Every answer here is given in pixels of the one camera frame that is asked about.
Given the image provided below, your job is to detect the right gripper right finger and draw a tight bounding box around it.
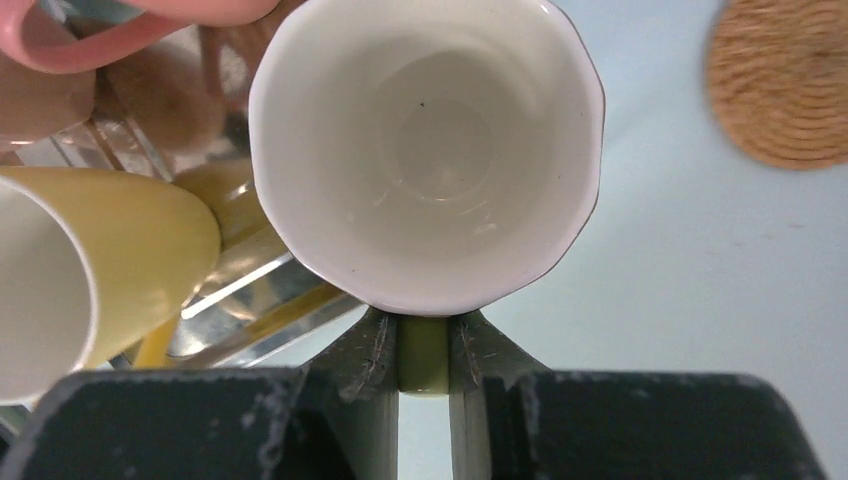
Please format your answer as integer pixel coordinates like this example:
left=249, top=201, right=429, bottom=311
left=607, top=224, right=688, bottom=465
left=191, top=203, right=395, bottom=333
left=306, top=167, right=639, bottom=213
left=447, top=312, right=826, bottom=479

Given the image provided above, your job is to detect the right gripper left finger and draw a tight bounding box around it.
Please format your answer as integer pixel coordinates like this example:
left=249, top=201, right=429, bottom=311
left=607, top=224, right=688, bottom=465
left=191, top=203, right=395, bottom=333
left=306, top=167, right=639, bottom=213
left=1, top=309, right=398, bottom=479

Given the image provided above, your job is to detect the light yellow-green cup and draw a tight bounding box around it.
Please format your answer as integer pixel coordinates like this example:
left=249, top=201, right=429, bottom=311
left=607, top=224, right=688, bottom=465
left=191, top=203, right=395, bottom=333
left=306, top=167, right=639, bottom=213
left=248, top=1, right=606, bottom=396

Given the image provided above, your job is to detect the woven rattan coaster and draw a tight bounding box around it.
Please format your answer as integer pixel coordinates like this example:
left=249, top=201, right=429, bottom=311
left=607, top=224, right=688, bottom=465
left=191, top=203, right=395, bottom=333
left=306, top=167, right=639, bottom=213
left=705, top=1, right=847, bottom=170

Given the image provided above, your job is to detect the yellow cup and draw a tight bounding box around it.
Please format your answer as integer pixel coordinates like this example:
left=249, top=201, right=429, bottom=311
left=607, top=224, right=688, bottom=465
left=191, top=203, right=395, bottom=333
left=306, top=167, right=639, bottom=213
left=1, top=167, right=221, bottom=405

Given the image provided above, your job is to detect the pink cup rear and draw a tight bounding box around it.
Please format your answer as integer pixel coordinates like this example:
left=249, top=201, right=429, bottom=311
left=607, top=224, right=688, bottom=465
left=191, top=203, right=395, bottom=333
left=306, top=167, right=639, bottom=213
left=1, top=0, right=278, bottom=75

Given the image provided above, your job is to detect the metal tray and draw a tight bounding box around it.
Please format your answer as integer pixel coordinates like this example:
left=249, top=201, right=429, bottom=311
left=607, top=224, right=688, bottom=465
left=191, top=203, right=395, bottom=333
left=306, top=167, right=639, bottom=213
left=0, top=19, right=366, bottom=439

